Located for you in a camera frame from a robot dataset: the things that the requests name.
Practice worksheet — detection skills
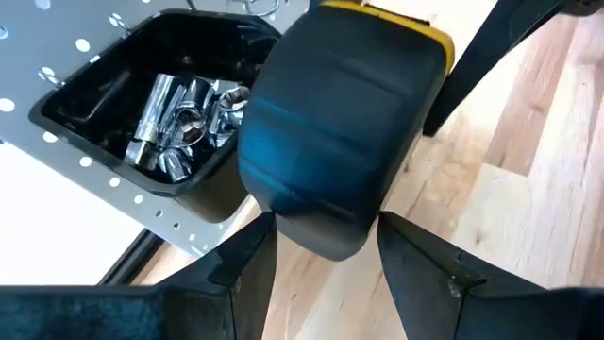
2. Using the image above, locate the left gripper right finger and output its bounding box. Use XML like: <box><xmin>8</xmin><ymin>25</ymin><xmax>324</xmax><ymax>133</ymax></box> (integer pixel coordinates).
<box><xmin>377</xmin><ymin>211</ymin><xmax>604</xmax><ymax>340</ymax></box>

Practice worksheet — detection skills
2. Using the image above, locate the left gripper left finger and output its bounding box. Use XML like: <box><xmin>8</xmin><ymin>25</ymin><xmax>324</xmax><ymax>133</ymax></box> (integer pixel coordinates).
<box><xmin>0</xmin><ymin>212</ymin><xmax>278</xmax><ymax>340</ymax></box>

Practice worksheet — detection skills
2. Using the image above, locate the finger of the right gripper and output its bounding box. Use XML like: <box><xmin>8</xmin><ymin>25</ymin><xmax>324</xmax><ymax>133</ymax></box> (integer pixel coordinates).
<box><xmin>422</xmin><ymin>0</ymin><xmax>567</xmax><ymax>138</ymax></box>

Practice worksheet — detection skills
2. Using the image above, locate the yellow black tape measure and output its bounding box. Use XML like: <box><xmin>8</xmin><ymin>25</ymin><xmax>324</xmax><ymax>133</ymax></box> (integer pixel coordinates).
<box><xmin>237</xmin><ymin>0</ymin><xmax>457</xmax><ymax>263</ymax></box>

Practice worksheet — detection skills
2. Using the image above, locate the tall chrome deep socket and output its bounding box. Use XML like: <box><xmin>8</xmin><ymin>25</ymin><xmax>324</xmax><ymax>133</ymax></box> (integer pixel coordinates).
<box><xmin>133</xmin><ymin>73</ymin><xmax>183</xmax><ymax>143</ymax></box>

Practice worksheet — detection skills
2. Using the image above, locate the small chrome socket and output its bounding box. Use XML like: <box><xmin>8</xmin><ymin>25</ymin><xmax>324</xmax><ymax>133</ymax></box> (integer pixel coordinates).
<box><xmin>181</xmin><ymin>77</ymin><xmax>216</xmax><ymax>112</ymax></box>

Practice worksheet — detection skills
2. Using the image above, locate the white metal pegboard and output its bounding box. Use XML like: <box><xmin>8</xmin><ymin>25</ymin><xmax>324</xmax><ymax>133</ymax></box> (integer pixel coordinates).
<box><xmin>0</xmin><ymin>0</ymin><xmax>312</xmax><ymax>259</ymax></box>

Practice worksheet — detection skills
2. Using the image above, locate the black plastic pegboard bin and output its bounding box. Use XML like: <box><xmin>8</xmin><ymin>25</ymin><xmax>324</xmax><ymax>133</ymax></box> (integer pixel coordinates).
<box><xmin>27</xmin><ymin>8</ymin><xmax>284</xmax><ymax>224</ymax></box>

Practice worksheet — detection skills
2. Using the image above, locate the black aluminium table frame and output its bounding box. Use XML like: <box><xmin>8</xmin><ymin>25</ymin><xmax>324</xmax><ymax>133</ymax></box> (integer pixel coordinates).
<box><xmin>96</xmin><ymin>229</ymin><xmax>166</xmax><ymax>287</ymax></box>

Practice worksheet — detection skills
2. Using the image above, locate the double-ring metal pegboard hook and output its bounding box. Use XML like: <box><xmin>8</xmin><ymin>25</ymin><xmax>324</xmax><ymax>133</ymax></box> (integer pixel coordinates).
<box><xmin>238</xmin><ymin>0</ymin><xmax>282</xmax><ymax>19</ymax></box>

